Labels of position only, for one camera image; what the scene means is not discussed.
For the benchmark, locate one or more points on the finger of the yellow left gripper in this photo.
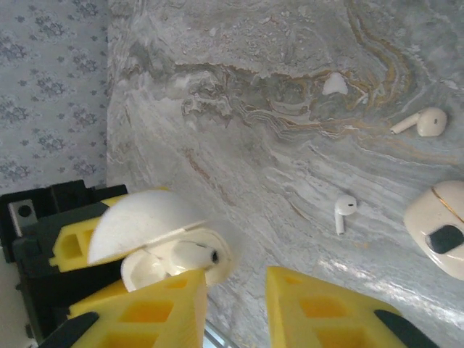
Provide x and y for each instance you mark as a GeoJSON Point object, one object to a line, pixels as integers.
{"type": "Point", "coordinates": [72, 253]}

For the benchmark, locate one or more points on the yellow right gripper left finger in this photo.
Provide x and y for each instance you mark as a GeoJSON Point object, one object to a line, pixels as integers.
{"type": "Point", "coordinates": [145, 315]}

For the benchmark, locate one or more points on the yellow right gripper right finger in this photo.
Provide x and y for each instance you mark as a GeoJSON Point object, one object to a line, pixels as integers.
{"type": "Point", "coordinates": [326, 319]}

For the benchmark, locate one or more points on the white earbud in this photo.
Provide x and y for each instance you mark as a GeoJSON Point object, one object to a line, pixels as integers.
{"type": "Point", "coordinates": [344, 206]}
{"type": "Point", "coordinates": [195, 253]}

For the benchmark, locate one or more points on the white round charging case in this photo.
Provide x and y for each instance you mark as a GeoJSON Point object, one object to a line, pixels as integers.
{"type": "Point", "coordinates": [145, 217]}

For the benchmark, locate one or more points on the beige charging case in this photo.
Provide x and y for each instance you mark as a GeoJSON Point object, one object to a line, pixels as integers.
{"type": "Point", "coordinates": [424, 217]}

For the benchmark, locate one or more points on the beige earbud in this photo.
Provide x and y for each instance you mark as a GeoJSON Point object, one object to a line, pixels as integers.
{"type": "Point", "coordinates": [431, 121]}

